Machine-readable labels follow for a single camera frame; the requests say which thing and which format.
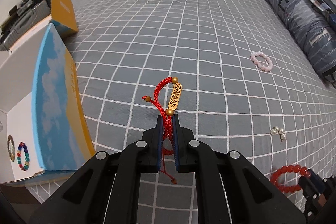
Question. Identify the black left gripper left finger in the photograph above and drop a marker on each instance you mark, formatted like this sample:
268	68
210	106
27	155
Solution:
106	188

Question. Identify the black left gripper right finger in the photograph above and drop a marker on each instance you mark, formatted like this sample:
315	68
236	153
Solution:
230	189

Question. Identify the white pearl earrings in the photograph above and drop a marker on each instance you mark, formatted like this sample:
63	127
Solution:
278	131

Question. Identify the white blue cardboard box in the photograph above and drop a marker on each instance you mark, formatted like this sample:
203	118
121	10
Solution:
44	135

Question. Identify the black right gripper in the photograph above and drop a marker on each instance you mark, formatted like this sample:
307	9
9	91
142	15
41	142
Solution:
320	195

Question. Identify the grey checked bed sheet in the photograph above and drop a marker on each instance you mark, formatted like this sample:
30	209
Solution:
241	70

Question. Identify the blue grey rolled duvet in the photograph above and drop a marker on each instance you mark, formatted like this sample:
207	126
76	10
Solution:
312	33

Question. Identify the grey suitcase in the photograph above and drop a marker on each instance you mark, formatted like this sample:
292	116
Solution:
16	28

